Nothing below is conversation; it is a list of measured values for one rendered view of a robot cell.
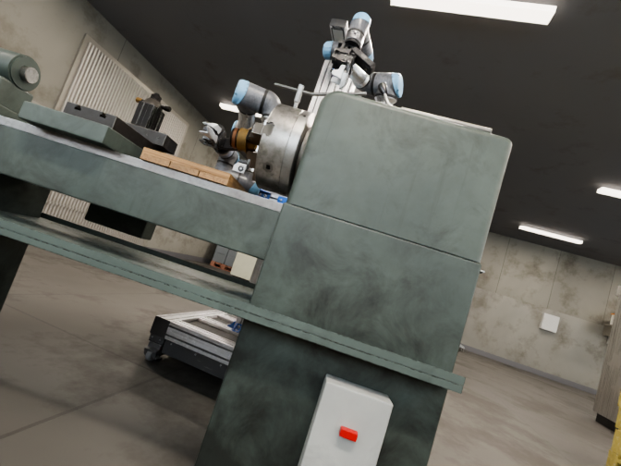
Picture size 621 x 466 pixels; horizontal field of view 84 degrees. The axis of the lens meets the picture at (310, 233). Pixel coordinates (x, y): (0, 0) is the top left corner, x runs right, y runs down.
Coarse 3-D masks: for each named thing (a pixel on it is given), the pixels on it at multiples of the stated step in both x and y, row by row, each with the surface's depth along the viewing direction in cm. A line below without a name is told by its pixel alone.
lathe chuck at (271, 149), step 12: (276, 108) 116; (288, 108) 118; (276, 120) 113; (288, 120) 113; (276, 132) 112; (288, 132) 111; (264, 144) 112; (276, 144) 112; (264, 156) 113; (276, 156) 112; (276, 168) 114; (264, 180) 119; (276, 180) 117; (276, 192) 125
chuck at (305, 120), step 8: (304, 112) 118; (304, 120) 114; (312, 120) 123; (296, 128) 112; (304, 128) 112; (296, 136) 111; (288, 144) 111; (296, 144) 111; (288, 152) 111; (296, 152) 111; (288, 160) 112; (296, 160) 116; (288, 168) 113; (280, 176) 115; (288, 176) 114; (280, 184) 118; (288, 184) 117; (280, 192) 123; (288, 192) 121
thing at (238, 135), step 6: (234, 132) 125; (240, 132) 124; (246, 132) 124; (234, 138) 125; (240, 138) 124; (234, 144) 126; (240, 144) 125; (246, 144) 125; (252, 144) 125; (240, 150) 127; (246, 150) 126; (252, 150) 128
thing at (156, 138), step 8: (136, 128) 134; (144, 128) 134; (144, 136) 134; (152, 136) 133; (160, 136) 133; (168, 136) 135; (160, 144) 133; (168, 144) 136; (176, 144) 142; (168, 152) 140
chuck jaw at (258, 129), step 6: (258, 126) 114; (264, 126) 114; (270, 126) 113; (252, 132) 114; (258, 132) 114; (264, 132) 112; (270, 132) 112; (246, 138) 122; (252, 138) 119; (258, 138) 118; (258, 144) 124
